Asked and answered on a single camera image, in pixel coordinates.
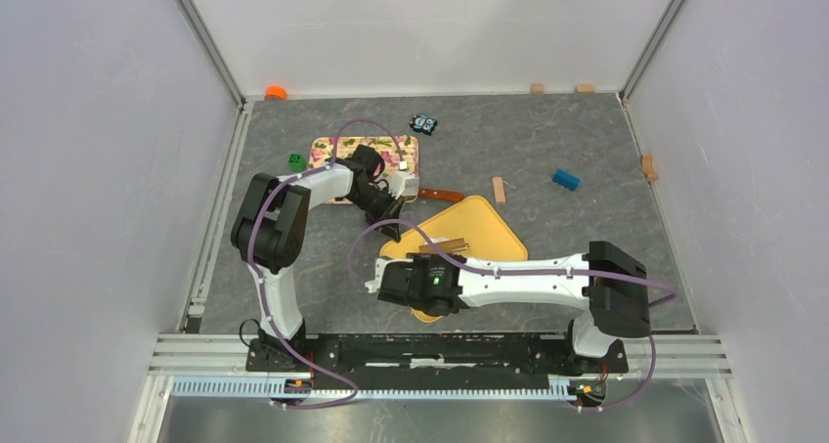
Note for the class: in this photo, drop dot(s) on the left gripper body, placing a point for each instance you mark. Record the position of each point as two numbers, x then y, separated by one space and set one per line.
375 204

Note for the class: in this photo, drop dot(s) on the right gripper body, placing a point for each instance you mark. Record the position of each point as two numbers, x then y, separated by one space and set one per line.
420 261

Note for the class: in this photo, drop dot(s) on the yellow cutting mat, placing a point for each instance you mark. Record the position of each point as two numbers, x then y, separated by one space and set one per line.
486 234

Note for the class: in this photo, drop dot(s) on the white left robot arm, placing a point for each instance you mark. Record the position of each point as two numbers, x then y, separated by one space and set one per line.
269 230

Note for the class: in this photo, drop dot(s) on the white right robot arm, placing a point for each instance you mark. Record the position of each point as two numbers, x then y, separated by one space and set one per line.
605 284

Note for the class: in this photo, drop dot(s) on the floral pattern tray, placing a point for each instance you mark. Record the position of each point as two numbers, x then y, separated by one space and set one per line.
330 150

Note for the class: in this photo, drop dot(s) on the green plastic block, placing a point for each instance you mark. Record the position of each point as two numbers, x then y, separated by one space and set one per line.
297 162

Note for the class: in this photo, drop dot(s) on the black patterned small box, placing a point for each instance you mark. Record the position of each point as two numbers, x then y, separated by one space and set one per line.
423 124

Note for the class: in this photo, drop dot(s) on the small wooden block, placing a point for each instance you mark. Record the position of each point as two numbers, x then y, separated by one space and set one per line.
499 190

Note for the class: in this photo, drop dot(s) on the orange plastic cap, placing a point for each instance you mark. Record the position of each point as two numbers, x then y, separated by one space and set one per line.
274 93

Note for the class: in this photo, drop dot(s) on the blue plastic block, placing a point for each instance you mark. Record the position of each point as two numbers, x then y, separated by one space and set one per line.
566 180

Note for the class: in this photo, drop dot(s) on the wooden piece right edge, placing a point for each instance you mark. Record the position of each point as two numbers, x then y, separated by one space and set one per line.
648 169

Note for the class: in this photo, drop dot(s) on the metal scraper with wooden handle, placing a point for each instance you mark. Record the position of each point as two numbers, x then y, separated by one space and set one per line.
445 195

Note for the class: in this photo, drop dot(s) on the light blue cable duct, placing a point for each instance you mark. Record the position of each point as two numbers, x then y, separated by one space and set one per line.
282 388

